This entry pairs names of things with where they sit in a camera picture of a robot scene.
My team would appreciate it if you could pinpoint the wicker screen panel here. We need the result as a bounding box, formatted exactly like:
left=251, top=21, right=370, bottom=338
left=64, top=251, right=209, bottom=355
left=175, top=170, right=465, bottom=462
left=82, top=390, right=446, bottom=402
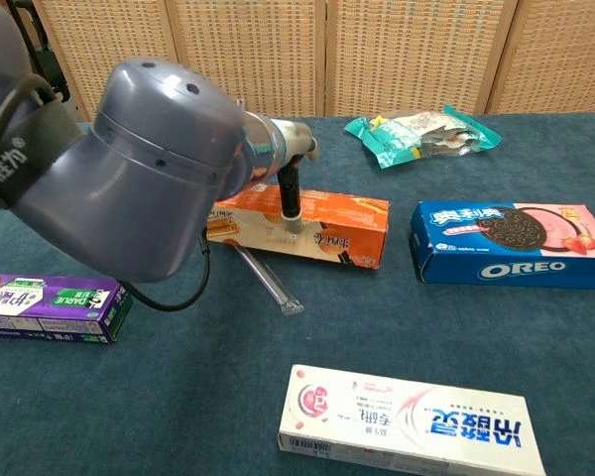
left=32, top=0, right=190, bottom=123
left=485, top=0, right=595, bottom=116
left=166, top=0, right=327, bottom=120
left=324, top=0, right=520, bottom=118

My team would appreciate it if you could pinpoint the teal snack bag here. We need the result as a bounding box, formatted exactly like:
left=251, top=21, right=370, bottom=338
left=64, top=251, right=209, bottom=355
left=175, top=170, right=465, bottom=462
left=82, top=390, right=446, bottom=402
left=343, top=103, right=504, bottom=171

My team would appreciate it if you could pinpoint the orange snack box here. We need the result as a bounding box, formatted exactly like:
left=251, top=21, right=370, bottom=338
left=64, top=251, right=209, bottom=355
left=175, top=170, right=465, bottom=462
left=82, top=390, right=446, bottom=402
left=205, top=183, right=392, bottom=272

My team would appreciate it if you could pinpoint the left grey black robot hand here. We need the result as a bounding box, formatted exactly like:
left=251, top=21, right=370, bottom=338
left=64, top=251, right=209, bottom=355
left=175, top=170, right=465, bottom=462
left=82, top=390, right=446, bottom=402
left=272, top=118, right=320, bottom=235

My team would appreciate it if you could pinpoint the blue pink Oreo box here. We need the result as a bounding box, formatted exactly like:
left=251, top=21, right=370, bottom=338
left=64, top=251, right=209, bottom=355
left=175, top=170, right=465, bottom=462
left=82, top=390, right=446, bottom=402
left=409, top=199, right=595, bottom=292

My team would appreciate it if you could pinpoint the clear wrapped straw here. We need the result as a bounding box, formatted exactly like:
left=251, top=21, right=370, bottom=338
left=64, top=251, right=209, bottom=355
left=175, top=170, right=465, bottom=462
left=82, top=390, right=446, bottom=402
left=235, top=245, right=305, bottom=317

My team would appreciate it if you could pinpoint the white pink toothpaste box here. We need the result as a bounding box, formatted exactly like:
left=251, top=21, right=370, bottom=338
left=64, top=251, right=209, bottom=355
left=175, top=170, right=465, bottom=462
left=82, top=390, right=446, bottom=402
left=277, top=364, right=547, bottom=476

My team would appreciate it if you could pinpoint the purple toothpaste box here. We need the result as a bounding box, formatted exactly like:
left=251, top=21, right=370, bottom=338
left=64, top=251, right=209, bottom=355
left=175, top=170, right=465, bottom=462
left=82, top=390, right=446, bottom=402
left=0, top=272, right=134, bottom=345

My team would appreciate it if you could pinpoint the blue table cloth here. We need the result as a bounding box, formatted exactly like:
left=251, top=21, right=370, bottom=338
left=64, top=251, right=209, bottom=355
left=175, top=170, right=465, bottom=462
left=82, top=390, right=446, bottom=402
left=0, top=111, right=595, bottom=476

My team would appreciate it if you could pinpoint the black tripod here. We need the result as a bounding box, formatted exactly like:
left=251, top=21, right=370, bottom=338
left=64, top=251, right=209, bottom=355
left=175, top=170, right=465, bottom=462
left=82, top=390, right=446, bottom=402
left=4, top=0, right=75, bottom=118

